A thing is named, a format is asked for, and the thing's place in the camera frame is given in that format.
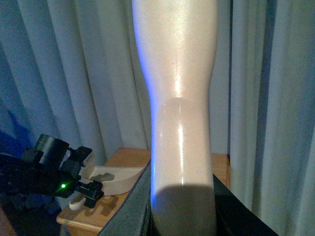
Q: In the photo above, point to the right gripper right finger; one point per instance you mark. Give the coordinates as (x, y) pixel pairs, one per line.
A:
(233, 218)

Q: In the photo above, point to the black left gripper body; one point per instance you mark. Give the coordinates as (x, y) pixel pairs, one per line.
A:
(51, 172)

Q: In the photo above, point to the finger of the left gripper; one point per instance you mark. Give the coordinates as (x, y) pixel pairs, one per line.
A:
(81, 154)
(92, 192)

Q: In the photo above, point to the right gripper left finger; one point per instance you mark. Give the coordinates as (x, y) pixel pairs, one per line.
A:
(133, 217)

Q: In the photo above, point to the white plastic dustpan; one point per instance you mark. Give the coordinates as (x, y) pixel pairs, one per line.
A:
(120, 172)

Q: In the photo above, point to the white hand brush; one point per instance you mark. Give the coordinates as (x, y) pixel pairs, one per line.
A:
(180, 110)

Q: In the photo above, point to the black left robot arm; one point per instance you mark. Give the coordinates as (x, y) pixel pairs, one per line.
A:
(12, 175)

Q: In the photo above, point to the teal curtain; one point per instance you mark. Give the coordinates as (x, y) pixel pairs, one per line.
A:
(71, 69)

